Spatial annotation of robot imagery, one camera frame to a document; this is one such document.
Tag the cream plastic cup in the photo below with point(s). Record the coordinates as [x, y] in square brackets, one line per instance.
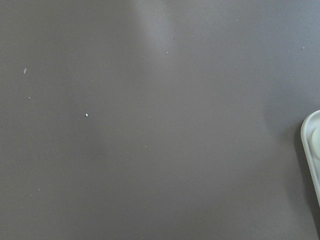
[315, 142]

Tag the beige rabbit tray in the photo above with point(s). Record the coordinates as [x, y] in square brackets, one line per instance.
[309, 124]

